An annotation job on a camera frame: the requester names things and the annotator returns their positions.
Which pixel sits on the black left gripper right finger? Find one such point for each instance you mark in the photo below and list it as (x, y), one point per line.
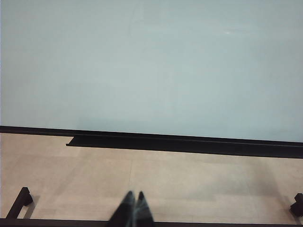
(143, 210)

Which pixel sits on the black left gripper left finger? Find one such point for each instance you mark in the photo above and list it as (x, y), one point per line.
(126, 210)

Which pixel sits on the black whiteboard pen tray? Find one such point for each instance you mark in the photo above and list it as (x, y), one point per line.
(165, 144)

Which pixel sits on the black whiteboard stand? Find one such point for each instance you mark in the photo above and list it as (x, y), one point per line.
(18, 205)

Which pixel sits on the black caster wheel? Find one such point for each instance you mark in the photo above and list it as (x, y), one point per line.
(297, 205)

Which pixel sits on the white whiteboard black frame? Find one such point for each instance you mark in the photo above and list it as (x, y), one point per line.
(151, 71)

